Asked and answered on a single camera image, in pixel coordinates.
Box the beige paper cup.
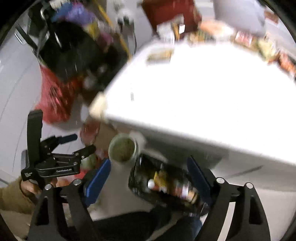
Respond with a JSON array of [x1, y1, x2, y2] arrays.
[[108, 133, 139, 167]]

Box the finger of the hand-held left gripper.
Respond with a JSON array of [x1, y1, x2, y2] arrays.
[[50, 145, 96, 163], [42, 134, 78, 153]]

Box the red clay cooker pot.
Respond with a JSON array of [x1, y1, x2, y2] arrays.
[[142, 0, 201, 35]]

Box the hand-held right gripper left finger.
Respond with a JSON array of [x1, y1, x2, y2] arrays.
[[28, 159, 111, 241]]

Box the black power cable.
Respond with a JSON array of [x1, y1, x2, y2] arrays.
[[132, 30, 138, 54]]

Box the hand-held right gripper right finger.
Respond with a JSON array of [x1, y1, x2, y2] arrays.
[[187, 156, 271, 241]]

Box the orange pack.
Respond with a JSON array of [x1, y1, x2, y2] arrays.
[[201, 22, 232, 36]]

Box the person's left forearm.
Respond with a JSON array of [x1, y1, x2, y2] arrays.
[[0, 178, 35, 214]]

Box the orange white wrapper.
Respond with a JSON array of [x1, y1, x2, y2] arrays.
[[269, 52, 296, 79]]

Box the green yellow snack packet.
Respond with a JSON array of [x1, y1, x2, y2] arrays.
[[147, 50, 173, 64]]

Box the person's left hand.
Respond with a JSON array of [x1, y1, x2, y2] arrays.
[[21, 179, 43, 200]]

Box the cardboard piece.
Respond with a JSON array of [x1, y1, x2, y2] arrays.
[[89, 91, 109, 121]]

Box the black trash bag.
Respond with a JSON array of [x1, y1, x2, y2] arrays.
[[128, 153, 208, 214]]

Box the small yellow green packet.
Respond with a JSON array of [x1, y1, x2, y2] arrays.
[[188, 31, 208, 43]]

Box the pale green snack packet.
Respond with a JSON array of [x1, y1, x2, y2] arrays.
[[257, 38, 278, 62]]

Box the colourful plastic bags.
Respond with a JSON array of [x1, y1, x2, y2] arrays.
[[51, 5, 111, 42]]

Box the yellow pipe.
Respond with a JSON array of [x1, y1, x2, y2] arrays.
[[92, 0, 130, 56]]

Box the red mesh bag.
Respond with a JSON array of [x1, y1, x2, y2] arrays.
[[37, 66, 80, 124]]

